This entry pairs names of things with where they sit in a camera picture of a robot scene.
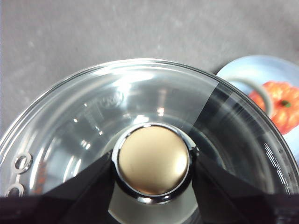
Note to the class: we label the glass lid with round knob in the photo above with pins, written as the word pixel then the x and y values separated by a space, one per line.
pixel 153 161

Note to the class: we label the orange toy pumpkin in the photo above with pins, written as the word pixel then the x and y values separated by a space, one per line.
pixel 285 109

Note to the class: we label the pale green electric steamer pot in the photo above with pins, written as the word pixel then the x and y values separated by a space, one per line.
pixel 266 98

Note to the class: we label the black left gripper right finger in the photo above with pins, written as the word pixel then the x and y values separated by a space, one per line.
pixel 233 200

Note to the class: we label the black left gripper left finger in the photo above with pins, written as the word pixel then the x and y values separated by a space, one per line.
pixel 58 205

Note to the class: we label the blue round plate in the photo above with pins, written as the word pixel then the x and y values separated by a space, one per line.
pixel 252 70

